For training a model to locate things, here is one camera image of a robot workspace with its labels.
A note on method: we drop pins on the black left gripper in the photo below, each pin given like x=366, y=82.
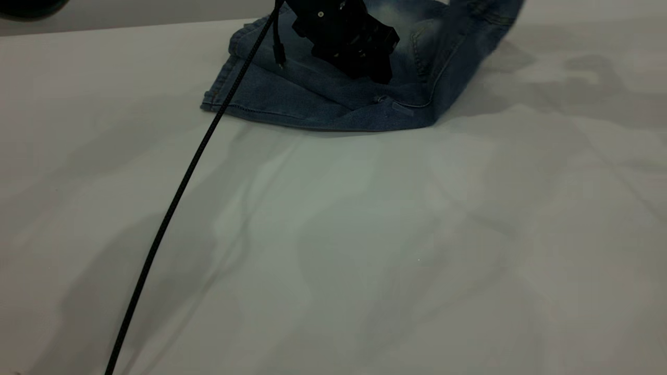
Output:
x=344, y=31

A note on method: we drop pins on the blue denim pants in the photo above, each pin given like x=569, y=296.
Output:
x=323, y=104

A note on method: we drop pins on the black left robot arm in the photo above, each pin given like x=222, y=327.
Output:
x=26, y=8

